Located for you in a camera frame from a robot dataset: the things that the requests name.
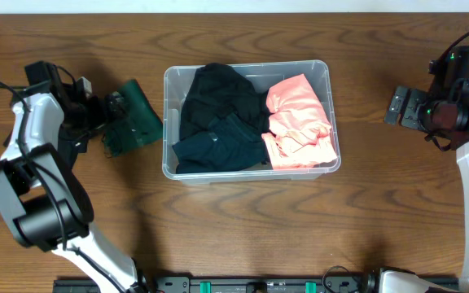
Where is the dark green cloth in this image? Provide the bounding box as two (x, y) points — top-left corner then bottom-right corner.
(102, 79), (163, 157)

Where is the black garment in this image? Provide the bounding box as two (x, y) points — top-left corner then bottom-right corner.
(179, 63), (270, 140)

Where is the dark navy cloth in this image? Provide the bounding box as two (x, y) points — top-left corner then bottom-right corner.
(173, 114), (268, 174)

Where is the salmon pink cloth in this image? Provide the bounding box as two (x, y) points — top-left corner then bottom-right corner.
(261, 74), (337, 169)

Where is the black cloth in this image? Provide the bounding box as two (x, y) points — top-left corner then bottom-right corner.
(58, 129), (90, 168)

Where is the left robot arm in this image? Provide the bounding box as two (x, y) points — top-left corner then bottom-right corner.
(0, 61), (162, 292)

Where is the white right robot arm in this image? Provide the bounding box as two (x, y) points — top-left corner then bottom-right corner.
(384, 46), (469, 292)

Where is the clear plastic storage bin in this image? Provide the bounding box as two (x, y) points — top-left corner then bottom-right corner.
(162, 59), (342, 185)

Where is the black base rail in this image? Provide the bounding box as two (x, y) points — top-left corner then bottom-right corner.
(53, 274), (459, 293)

